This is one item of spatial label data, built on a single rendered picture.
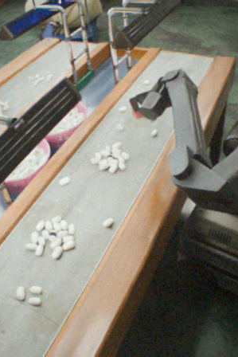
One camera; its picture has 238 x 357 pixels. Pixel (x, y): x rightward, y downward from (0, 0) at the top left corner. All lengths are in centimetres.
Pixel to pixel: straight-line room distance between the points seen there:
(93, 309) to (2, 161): 41
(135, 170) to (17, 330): 63
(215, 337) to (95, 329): 90
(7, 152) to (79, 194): 40
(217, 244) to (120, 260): 62
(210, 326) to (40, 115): 121
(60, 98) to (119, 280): 50
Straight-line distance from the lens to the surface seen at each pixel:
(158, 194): 104
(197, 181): 56
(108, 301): 85
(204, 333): 164
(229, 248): 143
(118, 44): 126
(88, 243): 97
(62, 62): 198
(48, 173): 117
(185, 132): 70
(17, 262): 99
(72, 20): 404
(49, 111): 87
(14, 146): 79
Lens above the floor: 153
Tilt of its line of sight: 43 degrees down
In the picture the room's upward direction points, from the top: 7 degrees counter-clockwise
